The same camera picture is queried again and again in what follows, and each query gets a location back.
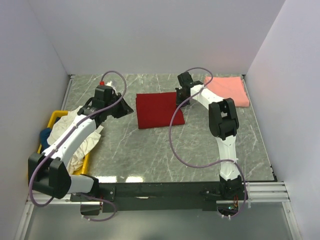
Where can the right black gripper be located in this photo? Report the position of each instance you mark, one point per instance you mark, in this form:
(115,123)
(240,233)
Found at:
(178,102)

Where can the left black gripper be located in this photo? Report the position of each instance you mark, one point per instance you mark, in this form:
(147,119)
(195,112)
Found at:
(125,109)

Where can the dark red t shirt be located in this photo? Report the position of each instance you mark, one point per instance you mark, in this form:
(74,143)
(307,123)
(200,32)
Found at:
(155,110)

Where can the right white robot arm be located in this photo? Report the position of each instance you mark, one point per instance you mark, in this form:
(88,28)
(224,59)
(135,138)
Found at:
(223,124)

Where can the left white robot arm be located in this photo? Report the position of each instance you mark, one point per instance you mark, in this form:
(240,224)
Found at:
(47,171)

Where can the folded pink t shirt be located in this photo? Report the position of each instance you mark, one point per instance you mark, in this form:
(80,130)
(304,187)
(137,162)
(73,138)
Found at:
(230,87)

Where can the cream white t shirt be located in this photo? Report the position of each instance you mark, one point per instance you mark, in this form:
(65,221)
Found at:
(85,147)

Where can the yellow plastic bin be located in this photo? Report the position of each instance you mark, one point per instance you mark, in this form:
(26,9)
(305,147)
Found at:
(83,165)

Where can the dark blue t shirt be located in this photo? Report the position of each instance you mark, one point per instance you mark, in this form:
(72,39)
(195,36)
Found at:
(44,135)

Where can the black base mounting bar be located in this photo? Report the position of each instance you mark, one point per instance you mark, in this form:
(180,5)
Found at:
(152,196)

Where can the aluminium frame rail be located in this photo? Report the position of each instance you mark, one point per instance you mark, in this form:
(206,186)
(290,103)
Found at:
(257,192)

